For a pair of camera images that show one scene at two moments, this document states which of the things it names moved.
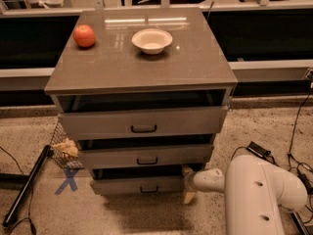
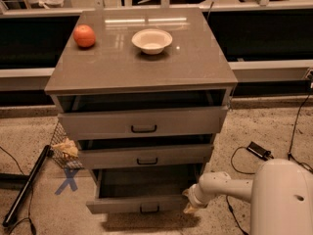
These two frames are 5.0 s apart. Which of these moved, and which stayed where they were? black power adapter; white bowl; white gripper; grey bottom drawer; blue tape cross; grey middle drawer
Moved: white gripper; grey bottom drawer
Stayed: black power adapter; grey middle drawer; blue tape cross; white bowl
